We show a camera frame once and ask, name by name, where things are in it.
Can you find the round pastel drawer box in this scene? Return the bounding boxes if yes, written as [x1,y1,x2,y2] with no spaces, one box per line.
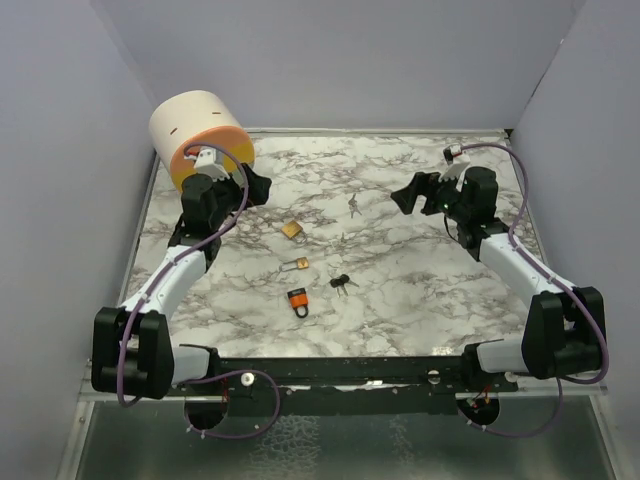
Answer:
[149,90,255,190]

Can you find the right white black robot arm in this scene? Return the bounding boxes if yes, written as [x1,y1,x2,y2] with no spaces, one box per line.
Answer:
[391,167,606,391]

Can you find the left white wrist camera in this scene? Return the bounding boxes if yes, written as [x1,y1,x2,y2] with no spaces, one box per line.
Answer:
[187,148,230,182]

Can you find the orange black padlock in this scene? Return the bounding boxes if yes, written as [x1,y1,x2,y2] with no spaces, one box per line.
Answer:
[287,288,309,319]

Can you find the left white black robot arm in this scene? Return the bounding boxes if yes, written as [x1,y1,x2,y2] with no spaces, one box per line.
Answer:
[91,165,272,399]

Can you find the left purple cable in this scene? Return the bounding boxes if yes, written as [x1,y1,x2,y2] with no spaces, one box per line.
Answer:
[115,144,281,441]

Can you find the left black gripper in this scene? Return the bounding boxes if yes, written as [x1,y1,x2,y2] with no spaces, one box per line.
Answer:
[209,163,271,230]

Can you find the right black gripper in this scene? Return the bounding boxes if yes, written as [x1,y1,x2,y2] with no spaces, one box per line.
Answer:
[392,167,471,223]

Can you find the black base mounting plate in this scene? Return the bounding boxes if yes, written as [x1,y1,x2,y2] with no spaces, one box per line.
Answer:
[164,349,521,417]

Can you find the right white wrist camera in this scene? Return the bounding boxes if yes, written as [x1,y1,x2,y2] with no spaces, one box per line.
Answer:
[438,144,470,183]

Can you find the black head key bunch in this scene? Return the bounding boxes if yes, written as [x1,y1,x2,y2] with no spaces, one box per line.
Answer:
[329,274,358,297]

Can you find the large brass padlock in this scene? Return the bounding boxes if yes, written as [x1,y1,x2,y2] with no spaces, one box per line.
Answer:
[281,221,307,244]

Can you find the small brass padlock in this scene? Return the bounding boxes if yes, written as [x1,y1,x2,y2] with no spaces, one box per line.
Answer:
[279,257,310,272]

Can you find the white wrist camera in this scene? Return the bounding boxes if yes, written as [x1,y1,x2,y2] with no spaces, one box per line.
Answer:
[187,148,230,182]
[438,144,470,183]

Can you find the silver key bunch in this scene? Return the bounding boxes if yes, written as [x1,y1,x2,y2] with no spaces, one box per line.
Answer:
[348,193,362,219]

